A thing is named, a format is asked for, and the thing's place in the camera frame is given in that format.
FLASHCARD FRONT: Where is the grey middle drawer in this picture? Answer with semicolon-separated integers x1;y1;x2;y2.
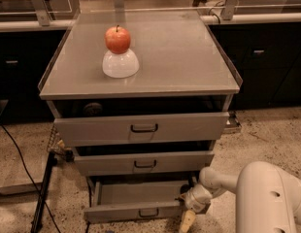
73;141;214;176

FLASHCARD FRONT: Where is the black floor cable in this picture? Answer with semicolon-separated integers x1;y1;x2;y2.
0;115;62;233

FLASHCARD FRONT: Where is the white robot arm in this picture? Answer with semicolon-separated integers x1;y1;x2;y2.
179;161;301;233

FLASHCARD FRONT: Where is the grey metal frame post right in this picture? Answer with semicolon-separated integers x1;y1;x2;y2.
220;0;238;20

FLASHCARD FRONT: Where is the grey bottom drawer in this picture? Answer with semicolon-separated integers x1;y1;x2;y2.
84;180;190;223

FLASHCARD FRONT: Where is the wire basket with items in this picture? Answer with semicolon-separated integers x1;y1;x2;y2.
47;126;74;162

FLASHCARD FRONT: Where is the red apple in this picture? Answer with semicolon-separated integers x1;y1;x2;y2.
104;25;131;54

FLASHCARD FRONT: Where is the dark round object in drawer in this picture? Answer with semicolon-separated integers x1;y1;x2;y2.
83;102;103;117

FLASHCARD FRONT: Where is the grey metal frame post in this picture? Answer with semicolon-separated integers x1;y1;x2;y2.
31;0;50;26
220;0;238;20

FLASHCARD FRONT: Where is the grey metal frame post left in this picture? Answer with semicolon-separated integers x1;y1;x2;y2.
31;0;50;26

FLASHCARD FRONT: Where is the grey top drawer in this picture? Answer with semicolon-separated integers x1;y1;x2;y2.
48;97;229;147

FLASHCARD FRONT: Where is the white upturned bowl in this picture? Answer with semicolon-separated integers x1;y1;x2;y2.
102;50;140;79

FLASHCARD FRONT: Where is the black metal bar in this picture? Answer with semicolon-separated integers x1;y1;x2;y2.
31;152;56;233

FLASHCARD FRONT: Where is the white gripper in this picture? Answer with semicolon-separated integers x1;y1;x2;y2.
179;183;213;233

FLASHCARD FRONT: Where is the grey drawer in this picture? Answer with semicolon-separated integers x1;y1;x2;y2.
84;180;190;223
48;97;229;147
73;141;214;176

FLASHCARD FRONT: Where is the black cable under cabinet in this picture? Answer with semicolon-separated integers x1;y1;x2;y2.
84;178;94;233

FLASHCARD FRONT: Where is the grey metal drawer cabinet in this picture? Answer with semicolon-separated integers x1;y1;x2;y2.
37;10;244;186

